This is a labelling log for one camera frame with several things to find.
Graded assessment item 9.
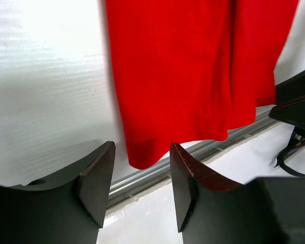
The aluminium table edge rail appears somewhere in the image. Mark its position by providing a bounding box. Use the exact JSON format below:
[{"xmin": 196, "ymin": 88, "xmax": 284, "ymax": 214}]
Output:
[{"xmin": 107, "ymin": 105, "xmax": 276, "ymax": 208}]

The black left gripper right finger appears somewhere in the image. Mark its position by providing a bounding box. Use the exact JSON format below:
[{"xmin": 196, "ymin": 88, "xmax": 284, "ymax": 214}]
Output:
[{"xmin": 170, "ymin": 143, "xmax": 305, "ymax": 243}]

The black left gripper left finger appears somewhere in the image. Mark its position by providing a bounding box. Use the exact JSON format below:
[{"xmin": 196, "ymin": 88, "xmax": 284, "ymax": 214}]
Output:
[{"xmin": 0, "ymin": 141, "xmax": 115, "ymax": 243}]

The red t shirt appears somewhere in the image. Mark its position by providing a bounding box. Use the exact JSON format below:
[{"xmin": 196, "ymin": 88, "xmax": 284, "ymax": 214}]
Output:
[{"xmin": 105, "ymin": 1, "xmax": 298, "ymax": 170}]

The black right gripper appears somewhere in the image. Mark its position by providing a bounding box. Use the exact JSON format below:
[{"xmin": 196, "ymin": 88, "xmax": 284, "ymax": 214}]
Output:
[{"xmin": 269, "ymin": 70, "xmax": 305, "ymax": 175}]

